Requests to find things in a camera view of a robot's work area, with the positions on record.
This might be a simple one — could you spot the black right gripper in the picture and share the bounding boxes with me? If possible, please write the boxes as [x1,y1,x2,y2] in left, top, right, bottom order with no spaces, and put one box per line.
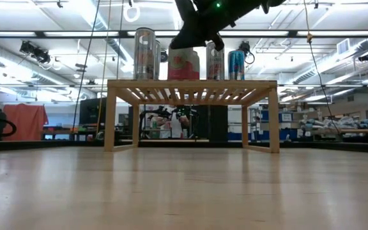
[169,0,288,52]

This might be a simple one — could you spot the white hanging ring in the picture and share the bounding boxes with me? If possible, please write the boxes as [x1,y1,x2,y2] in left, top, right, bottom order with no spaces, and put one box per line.
[123,1,141,23]

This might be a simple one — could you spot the red cloth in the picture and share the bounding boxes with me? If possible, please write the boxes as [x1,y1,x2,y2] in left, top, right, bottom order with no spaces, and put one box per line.
[2,103,49,142]

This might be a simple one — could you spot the pink strawberry soda can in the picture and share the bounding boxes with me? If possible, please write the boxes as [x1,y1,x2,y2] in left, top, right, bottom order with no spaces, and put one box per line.
[192,50,201,81]
[167,47,195,81]

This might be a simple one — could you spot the blue silver energy drink can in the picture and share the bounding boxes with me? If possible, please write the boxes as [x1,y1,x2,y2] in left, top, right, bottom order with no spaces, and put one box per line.
[227,50,246,81]

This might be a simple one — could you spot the black aluminium table frame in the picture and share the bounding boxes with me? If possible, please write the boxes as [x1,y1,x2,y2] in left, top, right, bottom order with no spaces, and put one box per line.
[0,137,368,155]

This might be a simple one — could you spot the yellow hanging rope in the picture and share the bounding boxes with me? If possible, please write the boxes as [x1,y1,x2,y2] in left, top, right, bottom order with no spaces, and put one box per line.
[96,0,112,137]

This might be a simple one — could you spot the black overhead light bar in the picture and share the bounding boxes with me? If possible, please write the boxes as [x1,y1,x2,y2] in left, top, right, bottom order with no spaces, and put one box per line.
[0,29,368,40]

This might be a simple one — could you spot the wooden workbench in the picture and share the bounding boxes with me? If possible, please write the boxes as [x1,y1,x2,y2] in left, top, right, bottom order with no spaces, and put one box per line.
[311,127,368,144]

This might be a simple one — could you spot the black hanging cable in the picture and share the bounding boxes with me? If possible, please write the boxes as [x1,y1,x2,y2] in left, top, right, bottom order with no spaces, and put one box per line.
[302,0,344,140]
[71,0,102,132]
[115,0,124,81]

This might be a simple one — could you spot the blue storage bin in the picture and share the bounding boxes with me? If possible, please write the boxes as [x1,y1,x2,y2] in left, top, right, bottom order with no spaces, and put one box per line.
[227,129,300,142]
[260,110,294,123]

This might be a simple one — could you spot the grey wrapped bundles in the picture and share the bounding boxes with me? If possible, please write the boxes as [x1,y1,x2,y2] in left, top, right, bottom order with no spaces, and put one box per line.
[302,115,368,130]

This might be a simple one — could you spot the black ceiling device with cable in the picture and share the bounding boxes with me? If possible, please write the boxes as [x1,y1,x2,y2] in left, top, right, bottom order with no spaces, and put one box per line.
[238,40,256,65]

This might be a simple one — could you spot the wooden slatted shelf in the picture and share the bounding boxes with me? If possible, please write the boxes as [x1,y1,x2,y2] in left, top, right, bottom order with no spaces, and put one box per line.
[103,79,281,154]

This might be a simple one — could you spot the person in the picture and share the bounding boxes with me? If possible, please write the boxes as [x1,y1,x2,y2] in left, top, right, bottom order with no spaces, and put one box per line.
[153,105,192,139]

